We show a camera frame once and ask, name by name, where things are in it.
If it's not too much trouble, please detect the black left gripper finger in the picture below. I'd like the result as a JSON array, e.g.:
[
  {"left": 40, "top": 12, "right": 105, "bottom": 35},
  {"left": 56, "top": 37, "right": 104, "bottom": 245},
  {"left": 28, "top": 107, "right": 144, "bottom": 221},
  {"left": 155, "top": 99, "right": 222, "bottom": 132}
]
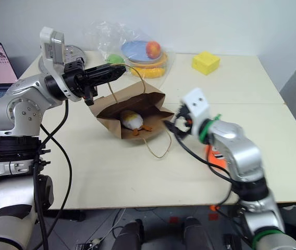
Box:
[
  {"left": 86, "top": 72, "right": 125, "bottom": 89},
  {"left": 84, "top": 64, "right": 127, "bottom": 77}
]

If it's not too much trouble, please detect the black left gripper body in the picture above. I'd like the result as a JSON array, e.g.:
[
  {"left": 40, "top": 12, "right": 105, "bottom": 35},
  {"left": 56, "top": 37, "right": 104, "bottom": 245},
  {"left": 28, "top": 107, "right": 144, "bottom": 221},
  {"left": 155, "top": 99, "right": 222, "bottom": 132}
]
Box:
[{"left": 61, "top": 57, "right": 99, "bottom": 106}]

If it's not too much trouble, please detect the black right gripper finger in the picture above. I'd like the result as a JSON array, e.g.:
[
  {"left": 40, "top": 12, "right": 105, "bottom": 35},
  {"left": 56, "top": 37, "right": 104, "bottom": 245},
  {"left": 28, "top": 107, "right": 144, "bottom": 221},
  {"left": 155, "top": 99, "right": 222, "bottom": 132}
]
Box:
[
  {"left": 163, "top": 119, "right": 185, "bottom": 138},
  {"left": 175, "top": 102, "right": 189, "bottom": 118}
]

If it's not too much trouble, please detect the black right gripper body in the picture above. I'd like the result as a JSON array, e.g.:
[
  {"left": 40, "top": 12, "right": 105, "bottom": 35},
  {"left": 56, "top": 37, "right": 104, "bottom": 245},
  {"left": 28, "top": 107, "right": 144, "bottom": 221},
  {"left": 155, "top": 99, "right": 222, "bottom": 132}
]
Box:
[{"left": 176, "top": 107, "right": 194, "bottom": 138}]

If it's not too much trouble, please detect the brown paper bag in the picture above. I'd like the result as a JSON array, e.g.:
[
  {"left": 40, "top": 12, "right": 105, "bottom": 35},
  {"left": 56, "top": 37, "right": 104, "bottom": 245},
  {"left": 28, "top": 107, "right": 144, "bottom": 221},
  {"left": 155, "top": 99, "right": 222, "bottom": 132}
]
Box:
[{"left": 89, "top": 64, "right": 176, "bottom": 159}]

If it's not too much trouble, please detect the clear plastic bag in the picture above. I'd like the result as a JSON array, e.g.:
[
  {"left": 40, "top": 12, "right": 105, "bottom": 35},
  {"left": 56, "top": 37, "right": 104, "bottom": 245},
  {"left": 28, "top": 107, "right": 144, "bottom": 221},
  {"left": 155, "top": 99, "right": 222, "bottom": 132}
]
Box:
[{"left": 82, "top": 20, "right": 177, "bottom": 84}]

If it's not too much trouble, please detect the white yellow duck plush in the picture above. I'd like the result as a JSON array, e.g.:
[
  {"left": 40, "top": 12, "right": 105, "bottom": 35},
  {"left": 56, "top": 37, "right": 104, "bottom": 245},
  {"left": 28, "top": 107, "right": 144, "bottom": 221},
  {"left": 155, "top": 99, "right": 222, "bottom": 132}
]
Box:
[{"left": 120, "top": 109, "right": 154, "bottom": 137}]

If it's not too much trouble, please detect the orange plush toy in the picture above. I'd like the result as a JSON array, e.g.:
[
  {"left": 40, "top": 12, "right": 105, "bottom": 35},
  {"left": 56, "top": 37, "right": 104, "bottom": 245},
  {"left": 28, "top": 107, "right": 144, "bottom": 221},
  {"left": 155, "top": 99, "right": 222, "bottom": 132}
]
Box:
[{"left": 204, "top": 144, "right": 229, "bottom": 173}]

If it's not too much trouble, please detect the green toy fruit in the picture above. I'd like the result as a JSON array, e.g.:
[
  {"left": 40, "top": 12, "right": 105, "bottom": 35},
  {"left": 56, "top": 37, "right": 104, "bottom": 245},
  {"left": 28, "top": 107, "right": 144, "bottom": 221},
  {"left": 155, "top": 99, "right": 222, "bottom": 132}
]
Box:
[{"left": 107, "top": 53, "right": 126, "bottom": 65}]

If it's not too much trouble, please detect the silver round metal disc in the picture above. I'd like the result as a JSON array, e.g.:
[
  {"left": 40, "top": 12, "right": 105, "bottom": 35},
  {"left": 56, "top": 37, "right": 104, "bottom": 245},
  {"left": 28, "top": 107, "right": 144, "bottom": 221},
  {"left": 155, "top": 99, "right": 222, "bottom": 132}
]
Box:
[{"left": 38, "top": 43, "right": 87, "bottom": 76}]

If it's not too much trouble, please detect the blue plate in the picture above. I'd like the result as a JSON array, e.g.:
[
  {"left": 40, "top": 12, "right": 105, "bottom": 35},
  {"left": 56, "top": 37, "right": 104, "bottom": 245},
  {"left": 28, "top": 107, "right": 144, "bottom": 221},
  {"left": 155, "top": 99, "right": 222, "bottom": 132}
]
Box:
[{"left": 121, "top": 40, "right": 162, "bottom": 64}]

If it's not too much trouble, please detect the yellow bowl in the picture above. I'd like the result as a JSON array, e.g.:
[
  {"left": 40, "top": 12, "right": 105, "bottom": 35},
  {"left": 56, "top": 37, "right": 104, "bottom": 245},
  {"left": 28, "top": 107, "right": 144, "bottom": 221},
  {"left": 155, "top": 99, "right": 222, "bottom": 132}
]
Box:
[{"left": 129, "top": 64, "right": 166, "bottom": 80}]

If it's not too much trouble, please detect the red yellow apple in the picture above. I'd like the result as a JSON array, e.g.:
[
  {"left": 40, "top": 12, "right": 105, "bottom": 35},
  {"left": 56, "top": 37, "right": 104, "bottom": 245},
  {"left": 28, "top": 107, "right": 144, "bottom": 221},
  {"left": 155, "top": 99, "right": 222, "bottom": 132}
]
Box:
[{"left": 145, "top": 41, "right": 162, "bottom": 60}]

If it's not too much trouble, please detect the orange plate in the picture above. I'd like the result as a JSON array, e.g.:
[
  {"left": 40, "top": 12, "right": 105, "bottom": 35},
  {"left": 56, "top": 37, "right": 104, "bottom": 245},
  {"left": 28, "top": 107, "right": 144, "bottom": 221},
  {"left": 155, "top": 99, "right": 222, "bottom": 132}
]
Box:
[{"left": 126, "top": 52, "right": 169, "bottom": 69}]

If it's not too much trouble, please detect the yellow cube block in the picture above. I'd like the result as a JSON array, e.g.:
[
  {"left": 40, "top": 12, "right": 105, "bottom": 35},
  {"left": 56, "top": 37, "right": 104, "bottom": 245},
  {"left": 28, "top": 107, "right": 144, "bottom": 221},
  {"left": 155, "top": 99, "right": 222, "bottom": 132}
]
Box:
[{"left": 191, "top": 51, "right": 221, "bottom": 77}]

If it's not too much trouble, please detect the dark rounded shape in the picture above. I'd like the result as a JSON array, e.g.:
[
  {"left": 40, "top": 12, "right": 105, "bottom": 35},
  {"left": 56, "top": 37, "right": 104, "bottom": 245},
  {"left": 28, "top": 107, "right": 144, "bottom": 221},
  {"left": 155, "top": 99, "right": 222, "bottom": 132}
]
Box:
[
  {"left": 180, "top": 216, "right": 212, "bottom": 250},
  {"left": 112, "top": 219, "right": 145, "bottom": 250}
]

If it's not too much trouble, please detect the black floor power strip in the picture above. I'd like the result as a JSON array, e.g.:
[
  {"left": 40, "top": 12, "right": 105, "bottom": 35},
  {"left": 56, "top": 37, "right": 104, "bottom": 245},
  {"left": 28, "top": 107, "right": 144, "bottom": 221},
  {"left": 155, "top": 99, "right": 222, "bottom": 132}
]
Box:
[{"left": 75, "top": 237, "right": 105, "bottom": 250}]

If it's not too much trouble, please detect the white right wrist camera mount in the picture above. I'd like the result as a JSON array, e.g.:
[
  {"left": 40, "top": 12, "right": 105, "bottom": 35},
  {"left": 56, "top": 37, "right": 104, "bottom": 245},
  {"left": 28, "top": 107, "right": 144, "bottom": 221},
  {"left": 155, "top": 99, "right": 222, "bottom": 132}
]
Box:
[{"left": 180, "top": 87, "right": 211, "bottom": 136}]

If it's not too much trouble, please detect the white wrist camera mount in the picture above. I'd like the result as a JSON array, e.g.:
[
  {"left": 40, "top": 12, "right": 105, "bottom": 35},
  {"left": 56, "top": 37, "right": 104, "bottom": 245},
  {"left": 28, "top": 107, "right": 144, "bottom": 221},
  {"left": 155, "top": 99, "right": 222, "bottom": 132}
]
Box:
[
  {"left": 180, "top": 87, "right": 211, "bottom": 136},
  {"left": 39, "top": 26, "right": 67, "bottom": 77}
]

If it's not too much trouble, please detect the green cable tie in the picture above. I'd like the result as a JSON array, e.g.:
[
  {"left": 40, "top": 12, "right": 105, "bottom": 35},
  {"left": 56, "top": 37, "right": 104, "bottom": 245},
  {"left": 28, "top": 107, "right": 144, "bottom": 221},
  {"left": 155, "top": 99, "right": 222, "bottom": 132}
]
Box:
[{"left": 199, "top": 113, "right": 222, "bottom": 144}]

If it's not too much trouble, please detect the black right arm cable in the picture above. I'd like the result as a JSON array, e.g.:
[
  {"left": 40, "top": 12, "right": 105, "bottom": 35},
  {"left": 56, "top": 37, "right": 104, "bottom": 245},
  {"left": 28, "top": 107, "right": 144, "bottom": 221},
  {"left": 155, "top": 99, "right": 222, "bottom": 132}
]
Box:
[{"left": 174, "top": 133, "right": 237, "bottom": 207}]

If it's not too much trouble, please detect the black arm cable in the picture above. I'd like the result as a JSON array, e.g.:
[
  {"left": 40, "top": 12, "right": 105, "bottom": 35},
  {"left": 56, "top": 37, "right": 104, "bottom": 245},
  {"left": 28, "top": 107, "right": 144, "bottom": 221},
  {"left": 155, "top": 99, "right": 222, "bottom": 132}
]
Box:
[
  {"left": 174, "top": 133, "right": 237, "bottom": 207},
  {"left": 32, "top": 99, "right": 73, "bottom": 250}
]

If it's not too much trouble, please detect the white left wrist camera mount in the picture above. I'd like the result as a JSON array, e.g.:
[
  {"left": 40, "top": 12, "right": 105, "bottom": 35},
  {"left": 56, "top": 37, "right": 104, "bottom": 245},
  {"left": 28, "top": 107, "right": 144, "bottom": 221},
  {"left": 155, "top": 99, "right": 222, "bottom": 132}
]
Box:
[{"left": 39, "top": 26, "right": 67, "bottom": 77}]

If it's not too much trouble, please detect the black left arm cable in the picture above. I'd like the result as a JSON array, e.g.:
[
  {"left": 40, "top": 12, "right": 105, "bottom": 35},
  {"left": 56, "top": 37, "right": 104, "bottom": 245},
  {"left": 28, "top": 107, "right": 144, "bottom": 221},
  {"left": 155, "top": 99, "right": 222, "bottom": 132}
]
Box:
[{"left": 32, "top": 99, "right": 73, "bottom": 250}]

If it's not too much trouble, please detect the white floor cable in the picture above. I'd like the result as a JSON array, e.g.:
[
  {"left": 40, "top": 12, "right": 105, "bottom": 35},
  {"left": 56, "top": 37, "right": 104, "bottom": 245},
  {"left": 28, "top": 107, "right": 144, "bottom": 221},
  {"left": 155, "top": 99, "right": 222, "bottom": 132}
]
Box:
[{"left": 101, "top": 208, "right": 126, "bottom": 242}]

